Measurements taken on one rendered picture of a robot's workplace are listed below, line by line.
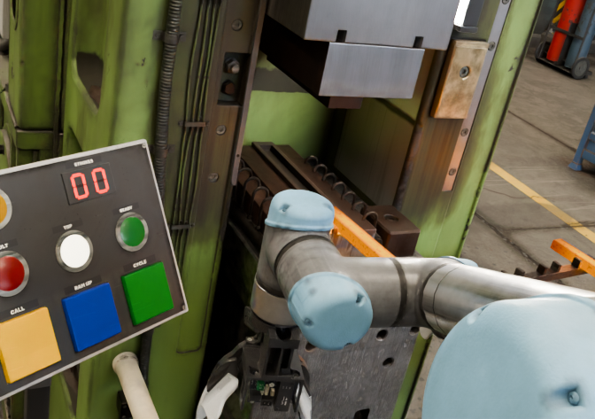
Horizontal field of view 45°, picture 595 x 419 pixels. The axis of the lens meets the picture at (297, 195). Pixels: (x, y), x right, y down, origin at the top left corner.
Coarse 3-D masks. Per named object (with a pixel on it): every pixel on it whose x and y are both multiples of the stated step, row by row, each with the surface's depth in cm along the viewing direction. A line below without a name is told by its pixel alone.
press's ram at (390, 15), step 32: (288, 0) 120; (320, 0) 114; (352, 0) 117; (384, 0) 120; (416, 0) 122; (448, 0) 125; (320, 32) 117; (352, 32) 120; (384, 32) 123; (416, 32) 125; (448, 32) 128
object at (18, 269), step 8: (8, 256) 91; (0, 264) 90; (8, 264) 91; (16, 264) 91; (0, 272) 90; (8, 272) 90; (16, 272) 91; (24, 272) 92; (0, 280) 90; (8, 280) 90; (16, 280) 91; (0, 288) 90; (8, 288) 90; (16, 288) 91
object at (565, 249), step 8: (560, 240) 170; (552, 248) 170; (560, 248) 168; (568, 248) 167; (568, 256) 166; (576, 256) 164; (584, 256) 165; (584, 264) 163; (592, 264) 162; (592, 272) 161
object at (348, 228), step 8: (336, 208) 145; (336, 216) 141; (344, 216) 142; (336, 224) 140; (344, 224) 138; (352, 224) 138; (344, 232) 137; (352, 232) 135; (360, 232) 136; (352, 240) 135; (360, 240) 132; (368, 240) 133; (360, 248) 133; (368, 248) 130; (376, 248) 130; (384, 248) 130; (368, 256) 130; (376, 256) 128; (384, 256) 127; (392, 256) 128
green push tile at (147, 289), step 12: (156, 264) 108; (120, 276) 104; (132, 276) 104; (144, 276) 106; (156, 276) 108; (132, 288) 104; (144, 288) 106; (156, 288) 107; (168, 288) 109; (132, 300) 104; (144, 300) 106; (156, 300) 107; (168, 300) 109; (132, 312) 104; (144, 312) 105; (156, 312) 107
